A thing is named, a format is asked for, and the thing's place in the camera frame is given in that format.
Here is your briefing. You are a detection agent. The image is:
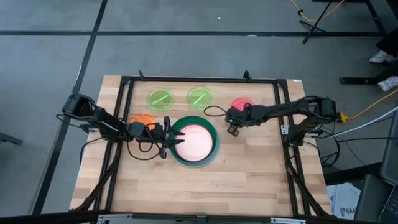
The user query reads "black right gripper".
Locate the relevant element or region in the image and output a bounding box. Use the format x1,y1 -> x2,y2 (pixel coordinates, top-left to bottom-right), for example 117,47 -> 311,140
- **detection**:
226,105 -> 251,138

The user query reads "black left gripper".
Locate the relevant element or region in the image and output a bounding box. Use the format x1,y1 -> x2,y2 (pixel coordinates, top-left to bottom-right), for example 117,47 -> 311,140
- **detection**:
144,116 -> 187,159

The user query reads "pale pink plastic plate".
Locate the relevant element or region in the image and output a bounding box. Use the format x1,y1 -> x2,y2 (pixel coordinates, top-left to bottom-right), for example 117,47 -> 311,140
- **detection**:
174,124 -> 215,163

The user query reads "small red translucent plate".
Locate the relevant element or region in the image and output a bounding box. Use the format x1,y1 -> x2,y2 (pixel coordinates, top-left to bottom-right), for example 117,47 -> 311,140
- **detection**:
230,97 -> 256,111

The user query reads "large dark green plate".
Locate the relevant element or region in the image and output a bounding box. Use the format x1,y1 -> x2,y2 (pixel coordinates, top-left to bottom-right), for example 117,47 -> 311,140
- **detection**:
169,115 -> 220,169

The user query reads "small orange translucent plate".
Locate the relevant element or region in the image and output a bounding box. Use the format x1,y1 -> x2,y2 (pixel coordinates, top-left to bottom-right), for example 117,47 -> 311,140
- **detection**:
129,114 -> 156,131

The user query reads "small green translucent plate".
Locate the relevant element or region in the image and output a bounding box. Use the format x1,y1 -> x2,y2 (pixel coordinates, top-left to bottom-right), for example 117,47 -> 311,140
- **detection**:
147,88 -> 174,112
186,87 -> 215,110

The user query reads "white printed paper box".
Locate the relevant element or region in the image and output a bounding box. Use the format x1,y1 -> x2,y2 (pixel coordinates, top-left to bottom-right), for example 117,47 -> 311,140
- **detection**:
326,182 -> 361,220

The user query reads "black tripod stand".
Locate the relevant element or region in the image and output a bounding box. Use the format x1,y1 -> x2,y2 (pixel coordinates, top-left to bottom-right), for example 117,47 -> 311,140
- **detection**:
298,0 -> 334,44

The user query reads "black floor base bar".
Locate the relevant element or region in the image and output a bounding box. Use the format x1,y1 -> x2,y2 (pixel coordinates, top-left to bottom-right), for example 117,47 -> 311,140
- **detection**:
339,67 -> 398,85

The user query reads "black horizontal rig bar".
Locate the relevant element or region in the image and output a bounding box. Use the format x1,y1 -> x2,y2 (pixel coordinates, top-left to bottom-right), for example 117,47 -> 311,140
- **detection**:
0,210 -> 398,224

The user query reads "dark grey computer case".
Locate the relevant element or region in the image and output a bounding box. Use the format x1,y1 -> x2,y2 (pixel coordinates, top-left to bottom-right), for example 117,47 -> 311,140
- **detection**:
354,173 -> 393,223

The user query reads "dark grey monitor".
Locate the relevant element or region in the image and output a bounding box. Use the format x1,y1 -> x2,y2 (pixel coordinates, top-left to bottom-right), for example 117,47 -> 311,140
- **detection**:
379,108 -> 398,187

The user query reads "person's white shoe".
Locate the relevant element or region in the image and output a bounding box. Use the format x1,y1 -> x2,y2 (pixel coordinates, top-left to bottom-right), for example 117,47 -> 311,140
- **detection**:
369,50 -> 396,64
377,75 -> 398,93

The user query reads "grey chair leg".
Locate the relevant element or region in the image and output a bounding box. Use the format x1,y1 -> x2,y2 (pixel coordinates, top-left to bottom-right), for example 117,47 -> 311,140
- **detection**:
0,132 -> 24,146

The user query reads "black keyboard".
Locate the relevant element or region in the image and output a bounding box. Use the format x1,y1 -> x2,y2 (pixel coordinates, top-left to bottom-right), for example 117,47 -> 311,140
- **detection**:
379,185 -> 398,224

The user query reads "person's leg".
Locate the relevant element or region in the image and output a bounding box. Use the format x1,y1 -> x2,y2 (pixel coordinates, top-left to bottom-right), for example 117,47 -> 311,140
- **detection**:
376,27 -> 398,57

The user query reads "black metal table frame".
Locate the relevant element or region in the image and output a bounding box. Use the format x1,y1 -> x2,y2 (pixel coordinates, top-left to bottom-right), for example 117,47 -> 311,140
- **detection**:
73,70 -> 331,218

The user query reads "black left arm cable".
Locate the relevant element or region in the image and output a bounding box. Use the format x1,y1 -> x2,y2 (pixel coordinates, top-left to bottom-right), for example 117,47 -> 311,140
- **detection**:
80,136 -> 103,164

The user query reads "black looped floor cable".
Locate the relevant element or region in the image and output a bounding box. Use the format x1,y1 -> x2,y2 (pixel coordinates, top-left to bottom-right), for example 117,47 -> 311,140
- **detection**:
319,138 -> 342,169

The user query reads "silver metal bracket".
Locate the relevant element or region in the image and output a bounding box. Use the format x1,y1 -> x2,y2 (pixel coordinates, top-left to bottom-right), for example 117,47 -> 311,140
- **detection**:
269,217 -> 307,224
97,213 -> 133,224

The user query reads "thin yellow cable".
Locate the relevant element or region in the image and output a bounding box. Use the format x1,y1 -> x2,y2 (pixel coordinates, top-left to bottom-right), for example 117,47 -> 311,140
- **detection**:
290,0 -> 345,22

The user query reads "yellow extension cable with plug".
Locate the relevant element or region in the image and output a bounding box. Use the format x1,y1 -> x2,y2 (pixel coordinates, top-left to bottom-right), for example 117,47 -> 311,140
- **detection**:
337,88 -> 398,123

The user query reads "white cable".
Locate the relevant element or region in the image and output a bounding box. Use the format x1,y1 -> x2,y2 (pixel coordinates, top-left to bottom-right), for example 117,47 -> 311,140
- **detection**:
323,105 -> 398,139

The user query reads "black straight floor cable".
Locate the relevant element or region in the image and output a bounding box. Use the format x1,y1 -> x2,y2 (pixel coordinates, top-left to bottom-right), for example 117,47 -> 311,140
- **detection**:
341,136 -> 398,141

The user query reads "black desk frame leg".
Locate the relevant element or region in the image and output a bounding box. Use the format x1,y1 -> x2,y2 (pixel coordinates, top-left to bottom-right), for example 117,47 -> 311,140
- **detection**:
312,0 -> 388,37

